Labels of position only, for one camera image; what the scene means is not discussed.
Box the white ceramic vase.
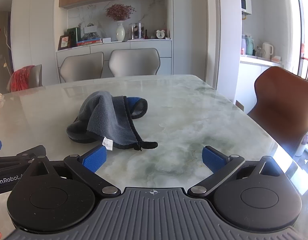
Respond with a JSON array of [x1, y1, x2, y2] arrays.
[[116, 20, 126, 42]]

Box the dark picture frame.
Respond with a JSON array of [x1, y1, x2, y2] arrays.
[[57, 35, 71, 51]]

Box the white side counter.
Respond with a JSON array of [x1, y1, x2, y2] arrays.
[[239, 54, 286, 81]]

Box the beige dining chair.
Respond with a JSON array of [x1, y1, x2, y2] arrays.
[[108, 48, 161, 78], [59, 52, 104, 83]]

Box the clear glass display jar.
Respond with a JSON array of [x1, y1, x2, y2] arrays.
[[128, 22, 146, 41]]

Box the white sideboard cabinet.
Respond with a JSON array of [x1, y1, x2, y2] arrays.
[[55, 39, 173, 83]]

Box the green box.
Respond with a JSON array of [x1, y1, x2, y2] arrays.
[[67, 27, 81, 48]]

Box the teal thermos jug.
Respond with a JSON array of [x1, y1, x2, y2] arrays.
[[245, 35, 256, 56]]

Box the white electric kettle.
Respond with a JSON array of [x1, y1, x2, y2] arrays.
[[262, 42, 275, 60]]

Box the red patterned cloth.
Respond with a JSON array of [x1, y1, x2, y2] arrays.
[[9, 65, 36, 92]]

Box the dried pink flowers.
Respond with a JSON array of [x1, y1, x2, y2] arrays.
[[105, 3, 136, 22]]

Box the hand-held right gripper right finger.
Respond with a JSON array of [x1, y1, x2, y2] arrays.
[[187, 145, 292, 197]]

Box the grey towel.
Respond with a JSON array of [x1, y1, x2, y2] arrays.
[[66, 91, 159, 152]]

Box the stack of colourful books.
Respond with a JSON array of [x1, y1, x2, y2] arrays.
[[76, 37, 103, 47]]

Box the dark ornament with white label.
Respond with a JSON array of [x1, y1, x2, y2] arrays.
[[82, 23, 102, 40]]

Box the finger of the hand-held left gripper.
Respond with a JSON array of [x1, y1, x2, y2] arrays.
[[0, 139, 47, 174]]

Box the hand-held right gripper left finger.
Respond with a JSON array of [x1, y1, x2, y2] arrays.
[[18, 145, 122, 197]]

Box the white waste bin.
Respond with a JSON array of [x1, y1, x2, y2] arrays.
[[294, 128, 308, 158]]

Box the beige chair with red cloth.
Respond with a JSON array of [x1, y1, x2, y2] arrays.
[[7, 64, 43, 93]]

